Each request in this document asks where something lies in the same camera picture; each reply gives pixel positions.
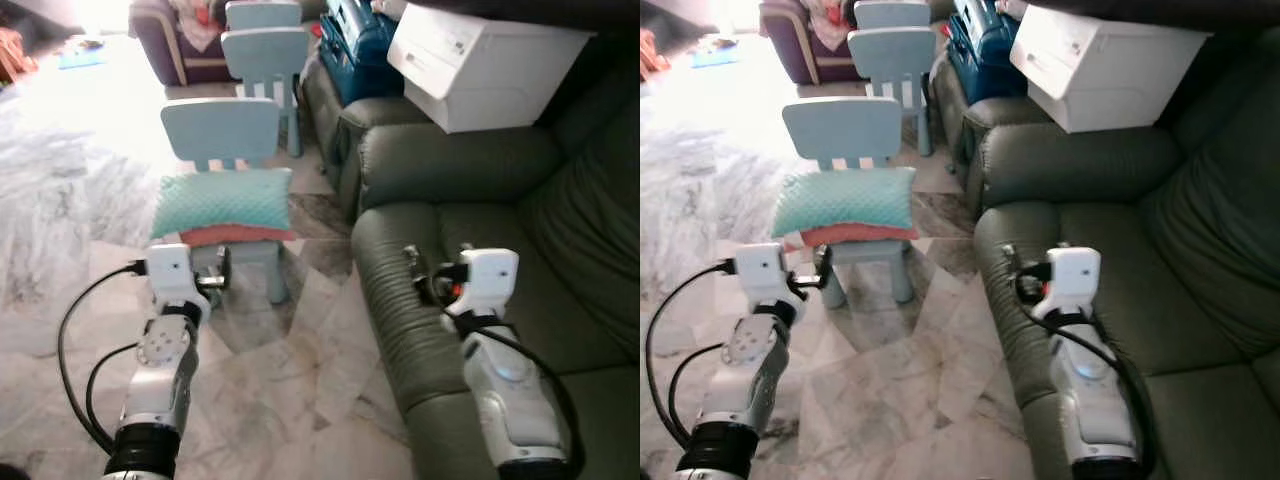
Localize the left arm short black cable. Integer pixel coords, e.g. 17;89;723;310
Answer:
84;342;141;453
668;340;741;446

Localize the blue floor mat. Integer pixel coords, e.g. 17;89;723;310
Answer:
690;40;741;69
57;40;106;69

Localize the blue hard suitcase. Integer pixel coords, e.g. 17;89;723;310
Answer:
945;0;1026;106
318;0;401;106

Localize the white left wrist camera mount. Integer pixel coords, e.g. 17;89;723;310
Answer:
735;243;791;301
147;243;212;307

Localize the light blue child chair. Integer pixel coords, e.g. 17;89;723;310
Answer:
853;0;931;31
220;28;311;158
848;28;936;158
160;97;296;306
225;0;303;33
782;97;918;309

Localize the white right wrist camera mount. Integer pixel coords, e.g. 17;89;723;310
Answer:
1032;246;1103;321
447;248;521;319

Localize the teal dotted pillow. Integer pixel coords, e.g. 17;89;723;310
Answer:
770;167;918;239
150;167;296;241

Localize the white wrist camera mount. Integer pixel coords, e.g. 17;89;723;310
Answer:
735;243;791;301
147;243;212;307
1032;246;1103;321
447;248;521;319

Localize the coral red cushion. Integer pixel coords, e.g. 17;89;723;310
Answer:
783;222;921;251
178;222;299;249

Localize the pile of clothes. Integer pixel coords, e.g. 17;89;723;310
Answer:
168;0;229;53
800;0;856;53

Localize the left arm long black cable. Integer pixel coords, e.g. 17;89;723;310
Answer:
57;260;151;456
645;258;746;451

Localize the orange cloth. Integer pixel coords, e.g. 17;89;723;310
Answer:
640;28;673;81
0;28;26;81

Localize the purple sofa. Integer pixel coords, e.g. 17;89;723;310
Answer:
760;0;866;86
130;0;241;86

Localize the white plastic drawer box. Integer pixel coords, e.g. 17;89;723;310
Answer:
387;3;593;134
1010;3;1213;134

